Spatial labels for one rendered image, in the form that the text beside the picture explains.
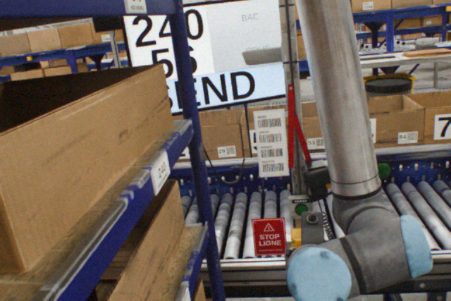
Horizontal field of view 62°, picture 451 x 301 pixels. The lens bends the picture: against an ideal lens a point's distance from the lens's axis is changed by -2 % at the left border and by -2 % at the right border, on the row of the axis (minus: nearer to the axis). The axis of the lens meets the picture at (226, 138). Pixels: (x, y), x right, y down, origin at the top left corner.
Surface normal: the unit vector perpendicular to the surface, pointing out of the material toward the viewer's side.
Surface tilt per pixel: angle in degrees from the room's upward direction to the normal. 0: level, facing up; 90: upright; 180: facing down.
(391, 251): 51
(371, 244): 28
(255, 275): 90
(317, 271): 62
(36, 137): 90
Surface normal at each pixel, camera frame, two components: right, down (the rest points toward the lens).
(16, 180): 0.98, -0.07
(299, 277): -0.21, -0.19
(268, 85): 0.21, 0.19
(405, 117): -0.11, 0.31
